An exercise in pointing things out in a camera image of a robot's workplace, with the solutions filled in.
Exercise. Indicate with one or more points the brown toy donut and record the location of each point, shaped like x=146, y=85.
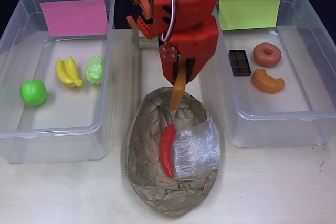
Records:
x=275, y=58

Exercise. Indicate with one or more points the dark brown toy chocolate bar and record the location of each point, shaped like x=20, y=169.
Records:
x=240, y=64

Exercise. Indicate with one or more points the yellow toy banana bunch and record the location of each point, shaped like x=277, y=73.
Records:
x=67, y=73

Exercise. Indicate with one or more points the orange-red robot arm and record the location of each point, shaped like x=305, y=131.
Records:
x=189, y=3

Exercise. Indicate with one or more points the clear plastic bin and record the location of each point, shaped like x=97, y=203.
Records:
x=275, y=103
x=65, y=116

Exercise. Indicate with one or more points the orange toy waffle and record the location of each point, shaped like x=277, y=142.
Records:
x=178, y=90

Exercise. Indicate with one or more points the pink paper label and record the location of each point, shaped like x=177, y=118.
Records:
x=76, y=18

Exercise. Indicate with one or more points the green toy apple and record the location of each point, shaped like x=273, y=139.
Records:
x=32, y=93

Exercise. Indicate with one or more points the light green toy grapes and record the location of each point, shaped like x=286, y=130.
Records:
x=94, y=70

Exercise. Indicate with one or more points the crumpled brown paper bag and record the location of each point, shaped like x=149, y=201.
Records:
x=147, y=155

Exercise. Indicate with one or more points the orange-red gripper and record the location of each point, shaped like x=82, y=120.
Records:
x=200, y=42

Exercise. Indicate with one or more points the light orange printed part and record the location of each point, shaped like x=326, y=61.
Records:
x=144, y=2

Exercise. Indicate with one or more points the wooden base block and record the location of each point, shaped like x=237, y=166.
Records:
x=147, y=45

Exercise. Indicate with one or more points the red toy chili pepper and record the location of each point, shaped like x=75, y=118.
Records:
x=166, y=150

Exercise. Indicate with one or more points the orange toy croissant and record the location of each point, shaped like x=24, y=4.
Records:
x=265, y=83

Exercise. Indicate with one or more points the yellow-green paper label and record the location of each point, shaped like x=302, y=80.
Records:
x=249, y=11

